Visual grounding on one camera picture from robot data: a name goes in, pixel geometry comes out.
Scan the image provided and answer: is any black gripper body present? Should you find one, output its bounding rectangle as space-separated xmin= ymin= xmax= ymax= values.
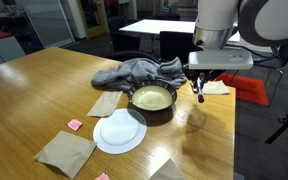
xmin=184 ymin=69 xmax=223 ymax=87

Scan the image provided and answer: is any purple marker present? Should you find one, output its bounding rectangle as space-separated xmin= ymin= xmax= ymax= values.
xmin=197 ymin=78 xmax=204 ymax=103

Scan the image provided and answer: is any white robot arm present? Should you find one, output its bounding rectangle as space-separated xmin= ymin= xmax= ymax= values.
xmin=185 ymin=0 xmax=288 ymax=90

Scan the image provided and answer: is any brown napkin beside bowl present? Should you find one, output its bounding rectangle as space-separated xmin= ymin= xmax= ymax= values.
xmin=87 ymin=91 xmax=123 ymax=117

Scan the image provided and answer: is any white napkin behind gripper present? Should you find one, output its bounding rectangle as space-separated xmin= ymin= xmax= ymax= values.
xmin=203 ymin=80 xmax=230 ymax=95

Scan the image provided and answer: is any red floor mat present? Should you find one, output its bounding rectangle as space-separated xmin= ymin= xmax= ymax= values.
xmin=217 ymin=73 xmax=269 ymax=106

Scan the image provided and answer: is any white background table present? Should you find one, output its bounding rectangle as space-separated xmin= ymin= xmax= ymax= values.
xmin=118 ymin=18 xmax=242 ymax=43

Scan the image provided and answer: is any grey hooded sweatshirt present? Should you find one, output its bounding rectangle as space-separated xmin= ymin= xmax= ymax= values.
xmin=91 ymin=58 xmax=187 ymax=91

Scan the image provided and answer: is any white round plate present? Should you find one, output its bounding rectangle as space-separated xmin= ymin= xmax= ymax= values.
xmin=93 ymin=109 xmax=147 ymax=154

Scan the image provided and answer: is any brown napkin at bottom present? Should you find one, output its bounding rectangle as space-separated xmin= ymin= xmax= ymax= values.
xmin=149 ymin=158 xmax=185 ymax=180

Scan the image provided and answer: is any pink sticky note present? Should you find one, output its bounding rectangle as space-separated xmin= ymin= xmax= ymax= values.
xmin=95 ymin=173 xmax=110 ymax=180
xmin=67 ymin=119 xmax=83 ymax=131

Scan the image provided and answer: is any pink sticky note bottom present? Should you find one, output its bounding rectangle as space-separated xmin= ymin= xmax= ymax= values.
xmin=95 ymin=173 xmax=110 ymax=180

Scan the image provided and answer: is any brown napkin on plate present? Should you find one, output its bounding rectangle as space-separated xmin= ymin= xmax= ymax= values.
xmin=34 ymin=131 xmax=96 ymax=179

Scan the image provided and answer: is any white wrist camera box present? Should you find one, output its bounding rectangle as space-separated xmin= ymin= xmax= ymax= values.
xmin=188 ymin=50 xmax=253 ymax=70

